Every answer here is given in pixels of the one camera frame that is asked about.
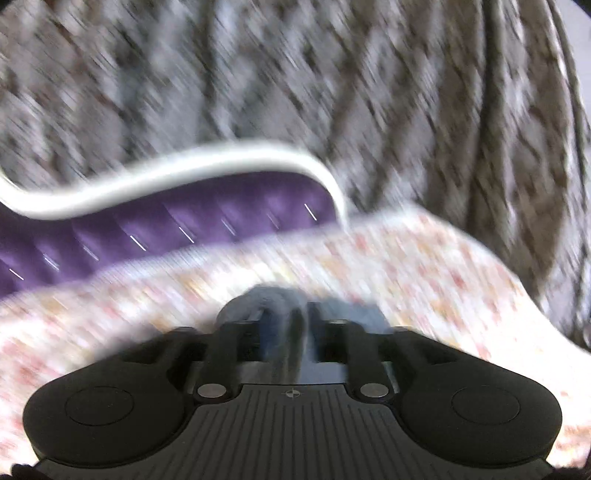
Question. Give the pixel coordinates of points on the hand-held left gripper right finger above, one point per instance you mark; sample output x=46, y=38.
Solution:
x=323, y=334

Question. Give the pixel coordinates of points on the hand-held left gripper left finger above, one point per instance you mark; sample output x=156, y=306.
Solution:
x=251, y=334

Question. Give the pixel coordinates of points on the grey small garment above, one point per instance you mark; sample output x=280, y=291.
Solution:
x=277, y=297

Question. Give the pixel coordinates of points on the floral bed sheet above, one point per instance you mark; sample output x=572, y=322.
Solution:
x=415, y=277

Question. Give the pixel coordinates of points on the purple tufted headboard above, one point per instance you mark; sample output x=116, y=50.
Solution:
x=194, y=217

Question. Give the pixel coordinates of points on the grey patterned curtain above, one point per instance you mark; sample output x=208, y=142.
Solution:
x=277, y=83

